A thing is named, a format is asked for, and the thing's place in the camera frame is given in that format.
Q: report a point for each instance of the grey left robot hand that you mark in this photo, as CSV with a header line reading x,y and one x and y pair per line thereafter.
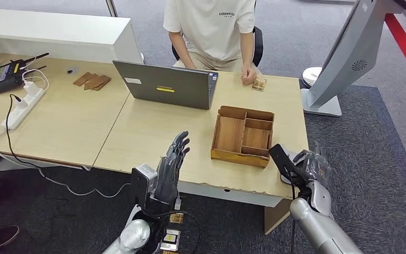
x,y
168,175

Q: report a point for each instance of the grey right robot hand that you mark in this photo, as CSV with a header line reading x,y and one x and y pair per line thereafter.
x,y
315,168

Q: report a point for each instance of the person's left hand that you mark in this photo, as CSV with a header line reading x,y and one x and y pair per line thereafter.
x,y
248,75

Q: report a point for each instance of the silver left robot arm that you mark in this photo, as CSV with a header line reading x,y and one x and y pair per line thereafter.
x,y
134,235

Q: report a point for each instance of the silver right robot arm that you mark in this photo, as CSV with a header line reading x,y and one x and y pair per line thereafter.
x,y
315,224

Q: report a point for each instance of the person's left forearm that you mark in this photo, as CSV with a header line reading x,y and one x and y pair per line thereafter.
x,y
247,49

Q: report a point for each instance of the person's right forearm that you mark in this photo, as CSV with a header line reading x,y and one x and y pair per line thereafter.
x,y
183,49

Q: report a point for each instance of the brown wooden card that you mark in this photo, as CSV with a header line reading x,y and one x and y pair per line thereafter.
x,y
105,83
95,82
81,79

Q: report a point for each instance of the wooden organizer tray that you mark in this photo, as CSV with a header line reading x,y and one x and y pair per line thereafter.
x,y
231,135

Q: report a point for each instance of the white round base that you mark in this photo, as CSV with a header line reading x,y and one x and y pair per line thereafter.
x,y
311,74

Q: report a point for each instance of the wooden desk leg panel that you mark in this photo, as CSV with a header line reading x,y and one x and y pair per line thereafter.
x,y
276,217

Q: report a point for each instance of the grey laptop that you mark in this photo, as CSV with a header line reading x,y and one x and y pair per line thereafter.
x,y
164,84

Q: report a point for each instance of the grey kiosk monitor stand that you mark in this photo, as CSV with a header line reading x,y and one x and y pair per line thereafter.
x,y
350,52

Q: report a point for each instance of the metal pole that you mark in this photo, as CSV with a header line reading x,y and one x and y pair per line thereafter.
x,y
111,7

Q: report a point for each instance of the white USB charger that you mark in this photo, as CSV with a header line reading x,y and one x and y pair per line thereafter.
x,y
32,88

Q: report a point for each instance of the white power strip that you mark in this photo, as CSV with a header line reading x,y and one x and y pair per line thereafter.
x,y
18,115

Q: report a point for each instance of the white power plug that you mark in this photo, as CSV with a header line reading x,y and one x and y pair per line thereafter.
x,y
22,104

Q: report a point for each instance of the white counter cabinet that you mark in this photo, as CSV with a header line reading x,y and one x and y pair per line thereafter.
x,y
49,31

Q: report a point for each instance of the black controller with antennas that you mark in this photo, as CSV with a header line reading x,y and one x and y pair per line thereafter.
x,y
7,79

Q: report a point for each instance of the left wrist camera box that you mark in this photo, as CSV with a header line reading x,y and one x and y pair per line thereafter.
x,y
139,186

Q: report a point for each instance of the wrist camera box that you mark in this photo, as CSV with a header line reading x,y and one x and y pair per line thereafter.
x,y
139,186
280,159

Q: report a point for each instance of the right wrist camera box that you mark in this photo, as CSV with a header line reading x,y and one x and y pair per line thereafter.
x,y
280,159

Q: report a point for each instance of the white desk frame rail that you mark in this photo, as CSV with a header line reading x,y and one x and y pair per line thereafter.
x,y
231,194

